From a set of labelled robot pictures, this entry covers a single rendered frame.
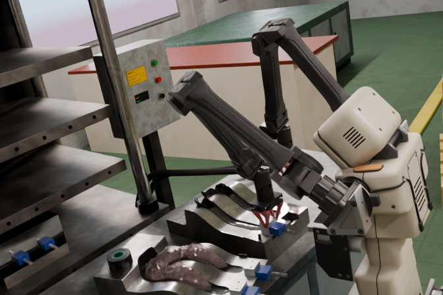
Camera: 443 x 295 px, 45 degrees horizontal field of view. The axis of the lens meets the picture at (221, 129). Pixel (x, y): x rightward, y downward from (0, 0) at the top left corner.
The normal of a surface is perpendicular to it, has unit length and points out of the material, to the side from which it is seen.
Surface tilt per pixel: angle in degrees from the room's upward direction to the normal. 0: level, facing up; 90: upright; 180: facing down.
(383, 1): 90
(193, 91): 62
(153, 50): 90
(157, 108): 90
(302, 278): 90
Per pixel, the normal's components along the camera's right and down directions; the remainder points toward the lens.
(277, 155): 0.07, -0.18
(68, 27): 0.84, 0.03
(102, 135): -0.52, 0.36
